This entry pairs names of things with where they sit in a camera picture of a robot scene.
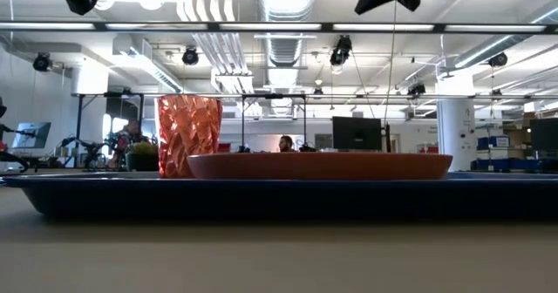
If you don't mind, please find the orange faceted plastic cup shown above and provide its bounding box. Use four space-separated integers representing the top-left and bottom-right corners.
156 94 224 180

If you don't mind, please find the orange plate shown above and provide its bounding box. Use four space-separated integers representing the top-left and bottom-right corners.
187 152 454 181

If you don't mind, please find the dark blue tray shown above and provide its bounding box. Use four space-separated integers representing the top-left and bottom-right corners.
0 170 558 221

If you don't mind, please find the tilted monitor on arm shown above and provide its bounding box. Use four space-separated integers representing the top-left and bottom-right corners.
11 121 52 150

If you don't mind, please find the black ceiling spotlight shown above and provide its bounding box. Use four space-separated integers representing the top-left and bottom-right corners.
32 52 54 73
329 34 353 67
487 51 509 69
406 82 427 98
181 46 201 66

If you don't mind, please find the black computer monitor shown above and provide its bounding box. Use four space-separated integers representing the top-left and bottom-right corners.
331 116 383 152

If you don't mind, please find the white round pillar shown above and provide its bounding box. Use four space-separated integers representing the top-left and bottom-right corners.
436 71 477 173

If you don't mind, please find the person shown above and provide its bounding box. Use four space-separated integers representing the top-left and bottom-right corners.
113 119 146 168
278 134 296 153

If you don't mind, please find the green potted plant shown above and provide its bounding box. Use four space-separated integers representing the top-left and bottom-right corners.
125 140 160 173

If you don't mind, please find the blue storage bin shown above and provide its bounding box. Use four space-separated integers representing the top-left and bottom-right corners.
476 135 512 151

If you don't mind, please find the black monitor at shelves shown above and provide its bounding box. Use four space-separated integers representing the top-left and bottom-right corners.
529 118 558 153

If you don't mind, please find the silver ceiling ventilation duct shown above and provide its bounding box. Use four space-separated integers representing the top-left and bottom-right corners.
255 0 318 116

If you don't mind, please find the overhead frame light bar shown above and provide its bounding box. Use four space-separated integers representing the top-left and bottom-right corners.
0 21 558 35

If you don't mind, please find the black metal rig frame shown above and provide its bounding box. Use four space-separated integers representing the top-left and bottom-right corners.
74 91 146 168
241 92 308 153

